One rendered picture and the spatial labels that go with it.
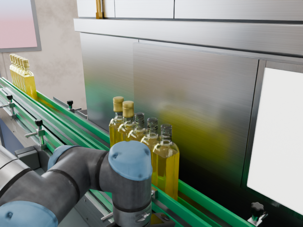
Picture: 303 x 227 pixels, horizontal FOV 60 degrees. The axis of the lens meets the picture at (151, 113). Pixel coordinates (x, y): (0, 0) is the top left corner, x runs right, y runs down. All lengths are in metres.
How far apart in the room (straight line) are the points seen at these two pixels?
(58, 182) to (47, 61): 3.40
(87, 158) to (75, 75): 3.41
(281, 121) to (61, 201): 0.47
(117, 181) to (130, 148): 0.06
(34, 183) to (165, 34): 0.57
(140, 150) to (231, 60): 0.34
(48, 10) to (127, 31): 2.83
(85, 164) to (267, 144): 0.41
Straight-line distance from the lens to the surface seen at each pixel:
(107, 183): 0.48
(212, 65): 0.71
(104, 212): 0.82
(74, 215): 1.03
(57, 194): 0.43
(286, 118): 0.63
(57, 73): 3.84
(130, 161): 0.44
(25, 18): 3.73
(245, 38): 0.66
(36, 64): 3.80
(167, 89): 0.83
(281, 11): 0.65
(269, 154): 0.68
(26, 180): 0.43
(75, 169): 0.47
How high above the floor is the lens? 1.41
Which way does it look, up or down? 21 degrees down
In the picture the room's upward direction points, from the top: straight up
